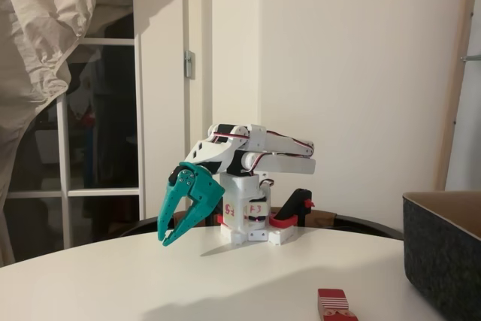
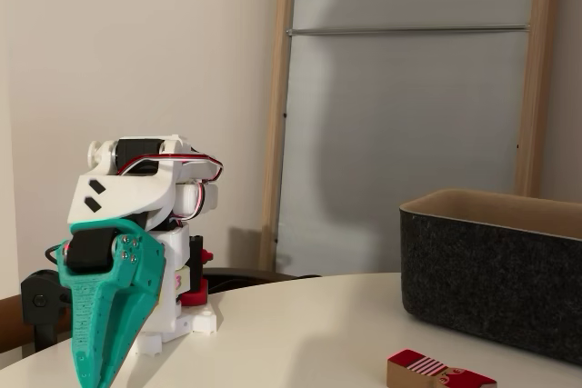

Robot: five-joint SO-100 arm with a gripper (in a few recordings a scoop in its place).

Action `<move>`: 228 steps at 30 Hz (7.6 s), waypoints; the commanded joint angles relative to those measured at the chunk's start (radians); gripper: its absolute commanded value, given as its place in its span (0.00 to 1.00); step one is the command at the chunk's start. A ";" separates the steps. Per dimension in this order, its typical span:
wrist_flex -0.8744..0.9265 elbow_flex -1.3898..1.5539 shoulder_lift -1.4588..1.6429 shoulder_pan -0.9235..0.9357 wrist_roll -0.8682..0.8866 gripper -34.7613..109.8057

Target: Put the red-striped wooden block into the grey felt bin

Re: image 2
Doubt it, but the red striped wooden block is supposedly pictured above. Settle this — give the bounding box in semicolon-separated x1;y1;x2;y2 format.
386;349;498;388

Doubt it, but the wooden frame translucent screen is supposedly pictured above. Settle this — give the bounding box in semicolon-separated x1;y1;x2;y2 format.
258;0;563;274

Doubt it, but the dark grey felt box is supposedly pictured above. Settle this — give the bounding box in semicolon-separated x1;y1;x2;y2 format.
399;187;582;367

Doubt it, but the black USB cable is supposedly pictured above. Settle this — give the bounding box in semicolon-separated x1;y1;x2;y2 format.
44;244;63;271

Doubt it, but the metal rod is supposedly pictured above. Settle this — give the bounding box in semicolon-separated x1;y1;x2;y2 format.
286;24;532;38

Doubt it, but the red white black servo cable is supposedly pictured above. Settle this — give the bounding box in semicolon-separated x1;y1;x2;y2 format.
188;181;210;221
115;150;225;184

